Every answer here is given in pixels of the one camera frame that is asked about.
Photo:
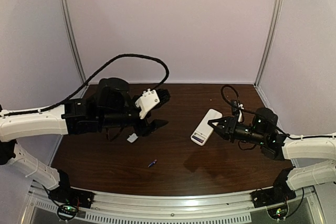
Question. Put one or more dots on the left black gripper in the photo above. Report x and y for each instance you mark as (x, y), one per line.
(145, 127)

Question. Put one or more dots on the white battery cover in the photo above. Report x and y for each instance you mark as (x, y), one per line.
(132, 138)

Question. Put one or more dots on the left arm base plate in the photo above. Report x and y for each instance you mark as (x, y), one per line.
(72, 196)

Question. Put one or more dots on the right aluminium frame post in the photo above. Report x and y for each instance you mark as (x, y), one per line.
(276, 11)

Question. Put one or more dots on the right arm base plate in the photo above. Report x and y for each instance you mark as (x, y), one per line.
(270, 196)

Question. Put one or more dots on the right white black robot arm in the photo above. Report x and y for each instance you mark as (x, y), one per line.
(281, 146)

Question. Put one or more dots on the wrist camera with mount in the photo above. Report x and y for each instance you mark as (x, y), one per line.
(151, 99)
(236, 110)

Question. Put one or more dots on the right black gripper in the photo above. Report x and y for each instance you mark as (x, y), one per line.
(230, 127)

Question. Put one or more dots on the aluminium frame post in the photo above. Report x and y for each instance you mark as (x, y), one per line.
(276, 11)
(72, 40)

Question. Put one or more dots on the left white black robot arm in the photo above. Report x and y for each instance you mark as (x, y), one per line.
(111, 106)

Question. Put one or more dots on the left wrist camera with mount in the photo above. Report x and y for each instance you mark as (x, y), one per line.
(151, 99)

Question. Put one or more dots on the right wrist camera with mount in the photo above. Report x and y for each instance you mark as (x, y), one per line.
(236, 110)

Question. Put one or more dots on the blue battery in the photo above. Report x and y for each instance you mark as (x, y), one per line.
(153, 163)
(197, 139)

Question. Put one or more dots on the white remote control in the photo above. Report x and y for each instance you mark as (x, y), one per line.
(203, 130)

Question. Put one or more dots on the left aluminium frame post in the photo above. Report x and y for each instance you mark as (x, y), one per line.
(72, 40)

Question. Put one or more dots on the front aluminium rail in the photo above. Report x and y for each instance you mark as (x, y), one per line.
(241, 207)

